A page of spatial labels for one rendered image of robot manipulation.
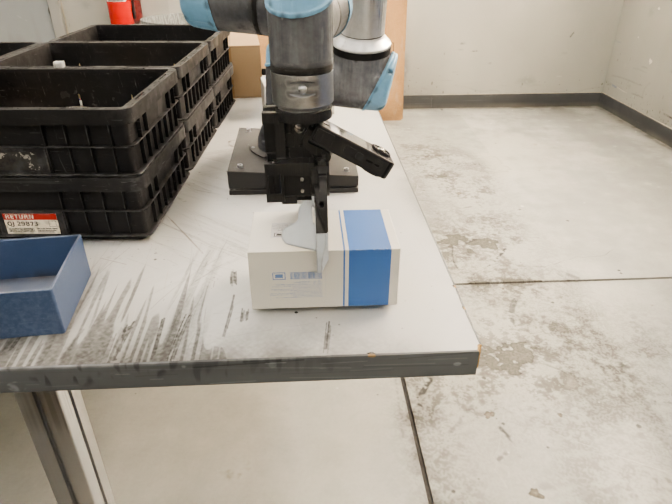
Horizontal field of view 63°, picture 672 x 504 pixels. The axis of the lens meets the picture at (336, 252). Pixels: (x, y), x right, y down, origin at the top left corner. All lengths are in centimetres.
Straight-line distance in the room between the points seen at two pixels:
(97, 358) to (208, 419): 89
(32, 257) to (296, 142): 45
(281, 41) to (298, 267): 28
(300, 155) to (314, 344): 24
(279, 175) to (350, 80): 45
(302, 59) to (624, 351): 159
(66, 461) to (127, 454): 64
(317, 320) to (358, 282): 8
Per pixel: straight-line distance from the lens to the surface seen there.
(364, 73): 111
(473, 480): 149
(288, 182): 70
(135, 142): 95
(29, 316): 81
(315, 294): 75
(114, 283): 90
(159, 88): 105
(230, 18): 78
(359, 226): 78
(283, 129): 69
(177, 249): 96
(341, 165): 116
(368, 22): 109
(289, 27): 65
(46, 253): 93
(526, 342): 193
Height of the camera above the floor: 116
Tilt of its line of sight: 30 degrees down
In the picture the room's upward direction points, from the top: straight up
